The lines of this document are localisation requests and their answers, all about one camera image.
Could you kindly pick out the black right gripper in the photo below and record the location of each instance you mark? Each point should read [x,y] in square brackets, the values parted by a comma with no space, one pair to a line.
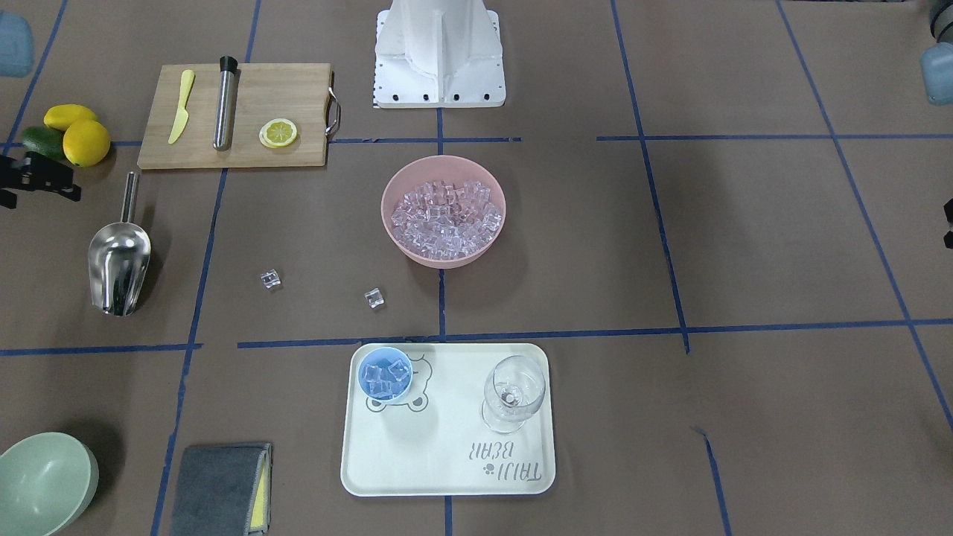
[36,176]

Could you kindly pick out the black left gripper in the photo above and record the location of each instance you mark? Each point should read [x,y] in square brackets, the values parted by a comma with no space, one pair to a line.
[949,225]

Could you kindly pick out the metal ice scoop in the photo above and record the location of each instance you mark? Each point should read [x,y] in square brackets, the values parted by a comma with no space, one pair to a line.
[117,259]

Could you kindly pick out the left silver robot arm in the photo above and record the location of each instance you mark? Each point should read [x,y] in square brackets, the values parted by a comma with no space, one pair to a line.
[936,61]

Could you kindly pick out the fallen clear ice cube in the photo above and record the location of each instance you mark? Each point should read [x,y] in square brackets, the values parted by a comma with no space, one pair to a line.
[271,280]

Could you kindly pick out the light blue cup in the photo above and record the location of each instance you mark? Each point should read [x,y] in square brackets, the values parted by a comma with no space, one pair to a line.
[388,354]

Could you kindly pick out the clear ice cubes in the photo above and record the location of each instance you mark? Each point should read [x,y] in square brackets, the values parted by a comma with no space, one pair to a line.
[442,221]

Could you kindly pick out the ice cubes in cup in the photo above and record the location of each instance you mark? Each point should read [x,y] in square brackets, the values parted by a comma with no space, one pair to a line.
[385,381]

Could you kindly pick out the green lime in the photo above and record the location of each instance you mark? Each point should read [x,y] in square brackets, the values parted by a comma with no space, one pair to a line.
[45,141]

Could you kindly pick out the yellow lemon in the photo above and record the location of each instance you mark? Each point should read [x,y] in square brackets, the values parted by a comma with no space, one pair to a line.
[86,143]
[61,117]

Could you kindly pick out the wooden cutting board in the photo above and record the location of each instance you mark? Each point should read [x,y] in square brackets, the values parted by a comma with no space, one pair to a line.
[299,92]

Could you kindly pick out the yellow plastic knife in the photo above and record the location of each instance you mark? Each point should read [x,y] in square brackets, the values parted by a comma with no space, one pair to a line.
[180,120]

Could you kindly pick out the metal rod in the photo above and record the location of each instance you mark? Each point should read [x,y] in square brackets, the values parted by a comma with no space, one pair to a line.
[226,104]

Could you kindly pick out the lemon slice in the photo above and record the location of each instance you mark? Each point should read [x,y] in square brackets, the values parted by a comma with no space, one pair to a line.
[278,133]

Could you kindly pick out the green bowl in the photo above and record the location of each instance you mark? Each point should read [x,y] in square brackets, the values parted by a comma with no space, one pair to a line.
[47,481]

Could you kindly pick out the pink bowl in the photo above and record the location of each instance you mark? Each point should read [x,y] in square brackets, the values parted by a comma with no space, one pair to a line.
[453,169]

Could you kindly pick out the cream bear tray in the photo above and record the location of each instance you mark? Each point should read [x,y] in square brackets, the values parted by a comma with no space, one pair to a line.
[434,441]

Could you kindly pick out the clear wine glass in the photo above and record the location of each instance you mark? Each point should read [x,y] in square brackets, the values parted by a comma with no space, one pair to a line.
[513,392]

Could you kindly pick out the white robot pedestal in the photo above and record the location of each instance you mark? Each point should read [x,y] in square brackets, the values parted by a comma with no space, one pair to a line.
[438,54]

